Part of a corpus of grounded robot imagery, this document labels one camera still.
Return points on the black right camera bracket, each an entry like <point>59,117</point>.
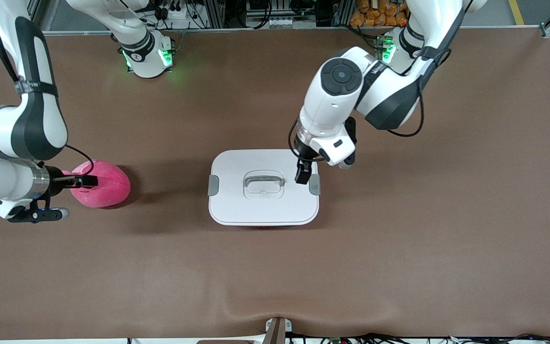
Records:
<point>34,216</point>

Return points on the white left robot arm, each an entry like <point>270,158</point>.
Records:
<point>332,105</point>

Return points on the white box lid grey clips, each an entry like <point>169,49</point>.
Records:
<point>237,205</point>

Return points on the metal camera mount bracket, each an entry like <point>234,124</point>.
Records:
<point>277,332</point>

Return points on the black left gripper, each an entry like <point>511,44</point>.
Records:
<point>302,152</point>

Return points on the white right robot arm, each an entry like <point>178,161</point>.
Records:
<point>31,129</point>

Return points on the orange snack packets pile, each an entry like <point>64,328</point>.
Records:
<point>375,14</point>

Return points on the pink plush toy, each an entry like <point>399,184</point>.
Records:
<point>110,188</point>

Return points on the brown table mat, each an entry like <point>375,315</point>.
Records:
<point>399,263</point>

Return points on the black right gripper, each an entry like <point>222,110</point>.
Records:
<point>56,181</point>

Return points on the grey control box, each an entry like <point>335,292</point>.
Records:
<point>280,21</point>

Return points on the white power strip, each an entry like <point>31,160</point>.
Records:
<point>179,14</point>

